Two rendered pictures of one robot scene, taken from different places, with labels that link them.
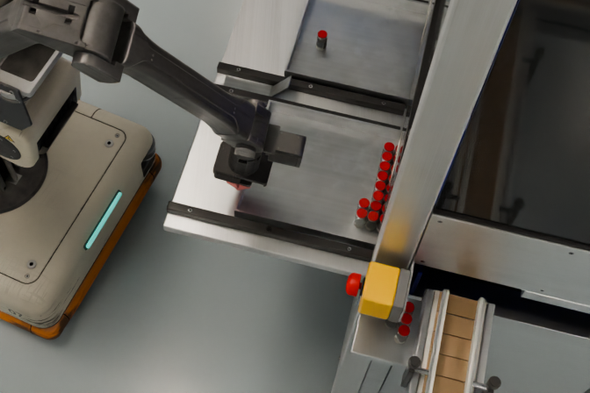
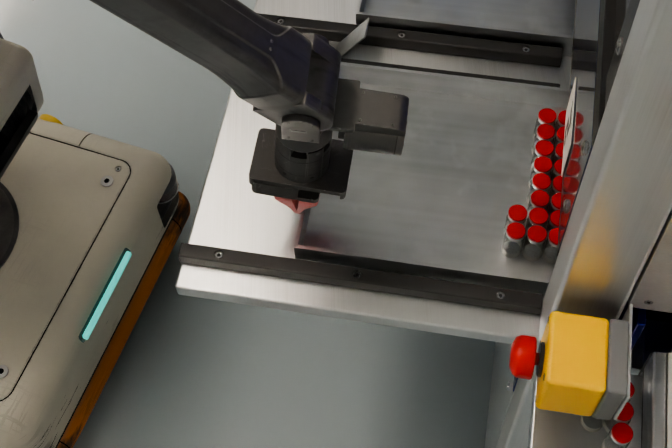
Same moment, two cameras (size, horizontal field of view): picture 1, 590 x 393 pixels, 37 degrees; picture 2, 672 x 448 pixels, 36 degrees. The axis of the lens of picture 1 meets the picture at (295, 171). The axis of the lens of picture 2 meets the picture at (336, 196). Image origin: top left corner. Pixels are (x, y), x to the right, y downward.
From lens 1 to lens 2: 0.57 m
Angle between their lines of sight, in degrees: 3
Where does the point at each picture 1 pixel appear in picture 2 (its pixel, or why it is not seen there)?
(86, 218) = (80, 295)
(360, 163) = (499, 150)
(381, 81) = (516, 17)
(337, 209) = (470, 229)
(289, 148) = (380, 119)
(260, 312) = (354, 411)
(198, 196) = (232, 230)
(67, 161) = (46, 213)
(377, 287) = (570, 358)
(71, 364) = not seen: outside the picture
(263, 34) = not seen: outside the picture
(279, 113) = not seen: hidden behind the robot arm
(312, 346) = not seen: outside the picture
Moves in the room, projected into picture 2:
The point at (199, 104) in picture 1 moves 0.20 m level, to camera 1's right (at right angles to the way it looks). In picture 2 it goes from (199, 30) to (464, 28)
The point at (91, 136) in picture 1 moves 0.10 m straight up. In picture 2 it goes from (80, 173) to (67, 143)
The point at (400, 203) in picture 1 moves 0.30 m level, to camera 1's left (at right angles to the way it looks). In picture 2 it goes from (614, 188) to (227, 189)
